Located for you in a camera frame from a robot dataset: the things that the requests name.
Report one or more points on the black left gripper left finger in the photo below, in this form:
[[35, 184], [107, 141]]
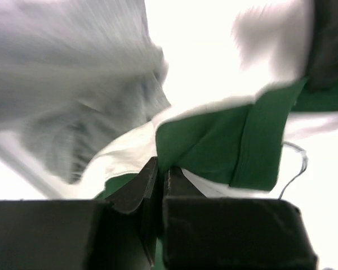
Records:
[[128, 198]]

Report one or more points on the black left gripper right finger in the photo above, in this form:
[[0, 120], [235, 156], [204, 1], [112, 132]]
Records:
[[176, 184]]

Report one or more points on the green and white t shirt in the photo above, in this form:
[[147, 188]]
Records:
[[238, 145]]

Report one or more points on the grey t shirt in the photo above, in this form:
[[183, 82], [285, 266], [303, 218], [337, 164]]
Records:
[[75, 75]]

